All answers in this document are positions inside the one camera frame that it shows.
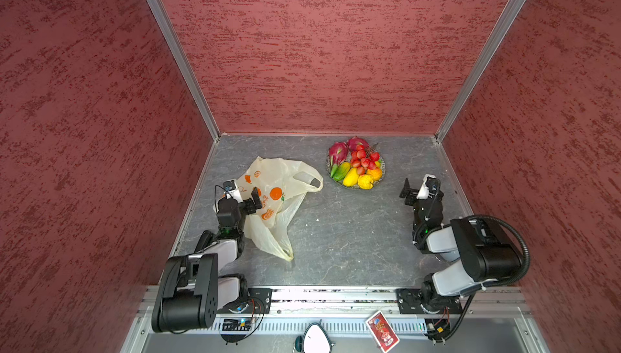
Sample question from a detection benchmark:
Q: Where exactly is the fruit print plastic bag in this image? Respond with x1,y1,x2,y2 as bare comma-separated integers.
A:
213,157,324,262

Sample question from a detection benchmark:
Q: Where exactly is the orange yellow fruit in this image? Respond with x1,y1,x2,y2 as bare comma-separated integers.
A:
366,168,383,182

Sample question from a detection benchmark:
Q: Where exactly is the red lychee bunch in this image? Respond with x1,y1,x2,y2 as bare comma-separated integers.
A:
349,145,381,175

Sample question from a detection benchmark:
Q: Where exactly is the green mango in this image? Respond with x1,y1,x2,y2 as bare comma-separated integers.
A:
331,161,351,182

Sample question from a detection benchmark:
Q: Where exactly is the pink dragon fruit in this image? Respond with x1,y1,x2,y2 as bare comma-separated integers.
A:
328,142,349,178
347,136,370,152

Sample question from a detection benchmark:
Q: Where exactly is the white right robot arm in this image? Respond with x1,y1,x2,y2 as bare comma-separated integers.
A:
399,175,531,311

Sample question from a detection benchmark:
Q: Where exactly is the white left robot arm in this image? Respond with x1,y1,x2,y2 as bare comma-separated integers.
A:
151,181,263,334

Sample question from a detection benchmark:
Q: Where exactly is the small yellow lemon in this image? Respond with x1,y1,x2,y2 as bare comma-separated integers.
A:
357,174,375,191

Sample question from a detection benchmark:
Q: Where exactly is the red playing card pack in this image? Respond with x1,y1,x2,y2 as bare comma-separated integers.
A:
365,310,399,353

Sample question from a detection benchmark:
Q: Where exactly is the white teal alarm clock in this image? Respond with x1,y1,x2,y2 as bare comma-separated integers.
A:
294,322,333,353

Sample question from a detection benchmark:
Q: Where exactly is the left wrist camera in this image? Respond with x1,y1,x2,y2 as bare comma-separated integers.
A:
223,180,243,203

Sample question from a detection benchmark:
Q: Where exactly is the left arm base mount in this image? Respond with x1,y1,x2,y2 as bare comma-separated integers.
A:
228,288,273,315

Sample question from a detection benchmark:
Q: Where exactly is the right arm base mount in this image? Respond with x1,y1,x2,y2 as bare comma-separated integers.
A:
396,288,463,316

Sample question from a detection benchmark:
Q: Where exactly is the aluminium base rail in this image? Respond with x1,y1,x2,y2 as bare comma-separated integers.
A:
121,286,549,352

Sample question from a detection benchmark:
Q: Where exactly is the aluminium corner post left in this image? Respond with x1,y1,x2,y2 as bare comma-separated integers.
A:
146,0,221,142

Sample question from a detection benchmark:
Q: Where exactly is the aluminium corner post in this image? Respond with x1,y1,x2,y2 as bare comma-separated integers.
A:
146,0,221,142
435,0,527,144

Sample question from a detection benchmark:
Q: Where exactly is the aluminium corner post right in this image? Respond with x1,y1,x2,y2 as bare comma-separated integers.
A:
435,0,527,144

